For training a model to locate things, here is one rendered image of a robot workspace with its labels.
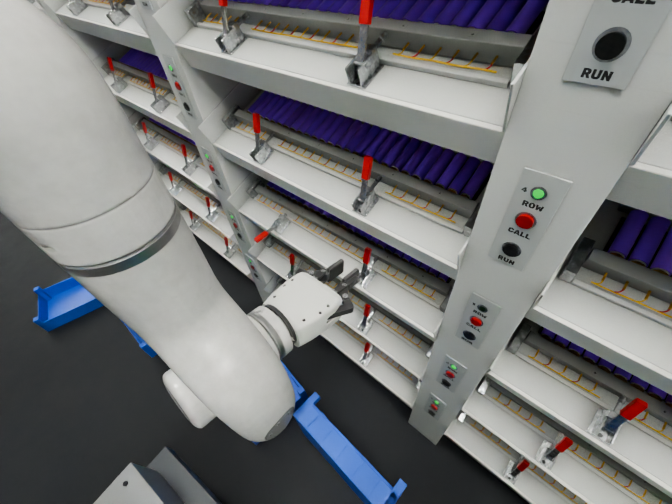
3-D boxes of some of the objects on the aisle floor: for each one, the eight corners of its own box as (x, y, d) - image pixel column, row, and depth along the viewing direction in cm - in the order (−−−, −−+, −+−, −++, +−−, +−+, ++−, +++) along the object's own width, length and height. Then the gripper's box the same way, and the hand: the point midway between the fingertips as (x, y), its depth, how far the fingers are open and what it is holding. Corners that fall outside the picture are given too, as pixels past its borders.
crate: (48, 332, 129) (32, 322, 123) (47, 298, 141) (33, 288, 135) (125, 295, 139) (115, 284, 133) (118, 267, 151) (108, 255, 145)
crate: (381, 523, 82) (385, 519, 67) (303, 434, 97) (292, 414, 82) (400, 495, 85) (407, 485, 71) (322, 413, 101) (314, 390, 86)
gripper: (310, 348, 42) (389, 276, 53) (237, 286, 50) (318, 234, 61) (311, 376, 47) (383, 305, 58) (244, 315, 55) (318, 263, 66)
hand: (342, 274), depth 58 cm, fingers open, 3 cm apart
